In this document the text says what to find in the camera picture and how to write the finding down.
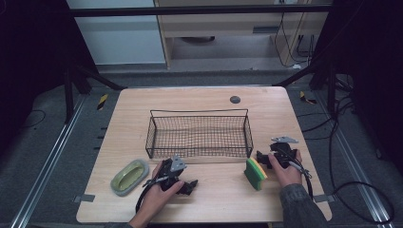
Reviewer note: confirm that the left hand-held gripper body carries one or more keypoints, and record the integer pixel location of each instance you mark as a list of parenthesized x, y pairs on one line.
[(172, 172)]

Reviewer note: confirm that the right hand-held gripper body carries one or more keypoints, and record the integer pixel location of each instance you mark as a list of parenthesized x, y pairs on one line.
[(283, 153)]

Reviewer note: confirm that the yellow and green sponge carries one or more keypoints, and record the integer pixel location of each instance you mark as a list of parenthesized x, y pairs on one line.
[(254, 174)]

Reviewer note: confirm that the green and grey soap dish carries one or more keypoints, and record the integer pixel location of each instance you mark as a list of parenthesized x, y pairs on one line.
[(130, 177)]

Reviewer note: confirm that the person's right hand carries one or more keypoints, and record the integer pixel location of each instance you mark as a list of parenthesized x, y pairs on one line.
[(286, 174)]

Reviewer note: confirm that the person's left hand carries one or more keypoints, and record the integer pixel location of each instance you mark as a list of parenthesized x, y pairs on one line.
[(157, 198)]

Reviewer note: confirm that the yellow and black floor tape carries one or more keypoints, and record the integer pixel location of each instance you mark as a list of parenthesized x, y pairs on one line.
[(306, 98), (102, 102)]

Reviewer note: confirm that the grey tape piece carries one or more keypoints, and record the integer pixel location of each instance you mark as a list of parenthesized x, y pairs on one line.
[(84, 198), (324, 198)]

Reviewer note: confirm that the grey round table grommet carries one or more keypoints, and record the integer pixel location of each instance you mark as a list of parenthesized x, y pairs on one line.
[(235, 99)]

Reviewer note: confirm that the black metal stand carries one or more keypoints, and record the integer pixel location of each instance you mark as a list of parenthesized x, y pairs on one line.
[(68, 95), (331, 91)]

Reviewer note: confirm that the black curtain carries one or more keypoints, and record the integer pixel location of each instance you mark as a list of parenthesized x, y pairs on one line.
[(370, 63), (31, 63)]

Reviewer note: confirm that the light wooden desk furniture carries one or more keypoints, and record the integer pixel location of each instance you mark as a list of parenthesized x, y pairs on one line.
[(228, 23)]

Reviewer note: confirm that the white cabinet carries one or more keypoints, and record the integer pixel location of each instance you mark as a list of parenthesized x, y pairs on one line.
[(120, 41)]

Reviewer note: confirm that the metal floor rail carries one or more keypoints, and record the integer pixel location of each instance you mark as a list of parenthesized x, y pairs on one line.
[(358, 164), (47, 164)]

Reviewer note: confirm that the black horizontal frame bar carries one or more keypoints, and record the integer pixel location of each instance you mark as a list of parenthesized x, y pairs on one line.
[(190, 10)]

